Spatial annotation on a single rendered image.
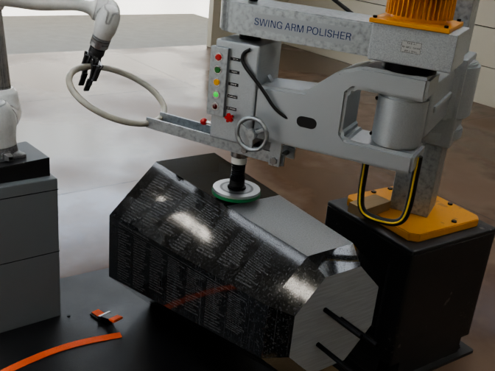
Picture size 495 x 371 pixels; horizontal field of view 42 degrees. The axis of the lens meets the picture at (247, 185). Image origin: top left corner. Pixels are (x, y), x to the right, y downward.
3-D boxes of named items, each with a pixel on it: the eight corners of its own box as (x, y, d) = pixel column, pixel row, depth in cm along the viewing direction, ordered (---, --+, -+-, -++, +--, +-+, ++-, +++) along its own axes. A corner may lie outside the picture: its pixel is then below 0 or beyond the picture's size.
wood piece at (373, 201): (373, 202, 326) (374, 193, 324) (389, 210, 319) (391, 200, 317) (347, 211, 313) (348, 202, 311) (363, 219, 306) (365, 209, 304)
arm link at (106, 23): (112, 44, 303) (114, 33, 314) (123, 15, 296) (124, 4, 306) (89, 36, 300) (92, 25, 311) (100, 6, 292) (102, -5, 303)
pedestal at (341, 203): (386, 292, 398) (408, 181, 369) (473, 352, 348) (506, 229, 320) (301, 319, 362) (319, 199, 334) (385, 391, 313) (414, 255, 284)
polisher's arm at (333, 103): (417, 185, 264) (441, 65, 245) (404, 204, 244) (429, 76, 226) (255, 145, 292) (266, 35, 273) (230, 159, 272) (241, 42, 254)
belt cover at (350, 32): (460, 72, 245) (471, 27, 239) (448, 84, 224) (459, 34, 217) (236, 33, 282) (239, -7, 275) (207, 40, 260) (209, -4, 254)
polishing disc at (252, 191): (267, 196, 287) (268, 194, 287) (223, 202, 278) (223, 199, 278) (247, 179, 305) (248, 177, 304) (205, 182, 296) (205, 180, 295)
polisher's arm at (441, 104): (405, 96, 328) (415, 46, 318) (475, 110, 314) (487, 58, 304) (359, 129, 266) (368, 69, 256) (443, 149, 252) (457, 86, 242)
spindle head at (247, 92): (305, 149, 282) (318, 45, 265) (285, 163, 263) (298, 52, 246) (232, 131, 296) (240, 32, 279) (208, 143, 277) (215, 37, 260)
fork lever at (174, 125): (297, 156, 283) (299, 146, 281) (279, 168, 267) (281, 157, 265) (164, 119, 309) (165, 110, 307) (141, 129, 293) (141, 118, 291)
